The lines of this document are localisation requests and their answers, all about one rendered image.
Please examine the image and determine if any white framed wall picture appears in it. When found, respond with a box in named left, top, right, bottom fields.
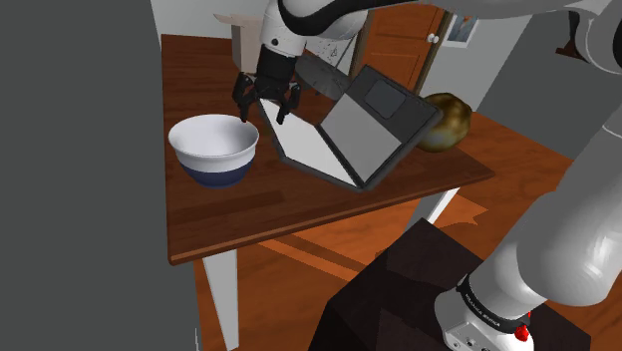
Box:
left=442, top=13, right=480, bottom=49

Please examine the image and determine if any white bowl with blue base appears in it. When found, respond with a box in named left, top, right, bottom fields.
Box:
left=167, top=114, right=261, bottom=190

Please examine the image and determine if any orange wooden door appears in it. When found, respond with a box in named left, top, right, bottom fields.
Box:
left=348, top=5, right=452, bottom=97

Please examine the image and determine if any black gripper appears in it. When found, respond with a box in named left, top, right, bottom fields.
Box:
left=231, top=43, right=302, bottom=126

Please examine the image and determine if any open grey laptop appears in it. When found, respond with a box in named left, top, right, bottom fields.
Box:
left=256, top=64, right=445, bottom=194

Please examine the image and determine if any open cardboard box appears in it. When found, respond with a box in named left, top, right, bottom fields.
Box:
left=212, top=12, right=267, bottom=75

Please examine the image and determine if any wooden table with white legs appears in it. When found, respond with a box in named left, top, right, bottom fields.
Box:
left=159, top=33, right=497, bottom=351

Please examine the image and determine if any golden brown ball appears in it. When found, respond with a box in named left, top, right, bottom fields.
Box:
left=416, top=92, right=473, bottom=155

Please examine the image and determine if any dark grey round plate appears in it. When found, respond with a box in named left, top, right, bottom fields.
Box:
left=295, top=53, right=352, bottom=99

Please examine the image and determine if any dark robot stand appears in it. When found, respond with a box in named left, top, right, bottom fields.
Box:
left=307, top=216, right=592, bottom=351

